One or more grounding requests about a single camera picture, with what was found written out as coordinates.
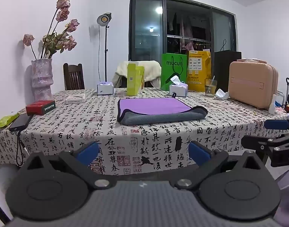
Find studio light on stand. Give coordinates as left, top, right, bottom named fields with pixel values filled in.
left=97, top=12, right=112, bottom=83

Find black phone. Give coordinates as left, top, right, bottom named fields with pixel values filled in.
left=9, top=113, right=33, bottom=131

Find yellow-green carton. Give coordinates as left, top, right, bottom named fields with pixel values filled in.
left=127, top=61, right=145, bottom=96

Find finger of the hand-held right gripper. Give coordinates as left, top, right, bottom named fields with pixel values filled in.
left=241, top=134, right=285, bottom=152
left=264, top=117, right=289, bottom=131

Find small white purple tissue box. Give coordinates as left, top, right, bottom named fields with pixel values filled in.
left=97, top=81, right=114, bottom=96

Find black box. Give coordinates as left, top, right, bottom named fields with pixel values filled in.
left=214, top=50, right=242, bottom=92

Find yellow paper bag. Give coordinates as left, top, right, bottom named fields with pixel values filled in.
left=186, top=49, right=212, bottom=92

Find green leaf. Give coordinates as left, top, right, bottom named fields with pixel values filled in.
left=0, top=113, right=19, bottom=128

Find drinking glass with straw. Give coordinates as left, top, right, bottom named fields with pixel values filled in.
left=204, top=76, right=218, bottom=97

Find dark wooden chair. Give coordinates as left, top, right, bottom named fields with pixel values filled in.
left=63, top=63, right=85, bottom=91

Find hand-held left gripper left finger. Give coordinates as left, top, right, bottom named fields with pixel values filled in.
left=25, top=141, right=117, bottom=190

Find small white bottle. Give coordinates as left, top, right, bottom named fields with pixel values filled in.
left=269, top=94, right=277, bottom=114

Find pink hard case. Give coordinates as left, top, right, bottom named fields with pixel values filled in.
left=228, top=58, right=279, bottom=110

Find white flat box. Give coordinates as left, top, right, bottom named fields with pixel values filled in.
left=65, top=94, right=86, bottom=104

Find hanging clothes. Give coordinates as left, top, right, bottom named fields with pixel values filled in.
left=167, top=12, right=194, bottom=51

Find red flat box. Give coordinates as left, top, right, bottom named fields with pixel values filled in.
left=26, top=100, right=56, bottom=116

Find black framed glass door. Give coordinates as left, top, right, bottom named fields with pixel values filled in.
left=129, top=0, right=237, bottom=63

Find calligraphy print tablecloth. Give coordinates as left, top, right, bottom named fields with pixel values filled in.
left=0, top=87, right=289, bottom=177

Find green paper bag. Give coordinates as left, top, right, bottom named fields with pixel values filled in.
left=161, top=53, right=188, bottom=91

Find cream fleece blanket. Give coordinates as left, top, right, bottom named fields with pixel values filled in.
left=112, top=60, right=162, bottom=88

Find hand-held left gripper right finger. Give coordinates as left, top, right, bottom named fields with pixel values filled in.
left=174, top=140, right=265, bottom=190

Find pink speckled vase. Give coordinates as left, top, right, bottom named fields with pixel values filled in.
left=31, top=58, right=53, bottom=101

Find purple and grey towel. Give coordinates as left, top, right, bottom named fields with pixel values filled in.
left=117, top=97, right=208, bottom=126

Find black handled tool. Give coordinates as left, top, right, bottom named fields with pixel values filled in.
left=283, top=77, right=289, bottom=107

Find black and white cable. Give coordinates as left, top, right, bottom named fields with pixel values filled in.
left=15, top=130, right=30, bottom=166

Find person's grey clothing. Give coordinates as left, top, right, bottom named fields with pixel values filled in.
left=274, top=169, right=289, bottom=227

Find dried pink roses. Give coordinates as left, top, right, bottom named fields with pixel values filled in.
left=23, top=0, right=80, bottom=60

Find crumpled white tissue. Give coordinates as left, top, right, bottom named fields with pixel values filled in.
left=215, top=89, right=229, bottom=100

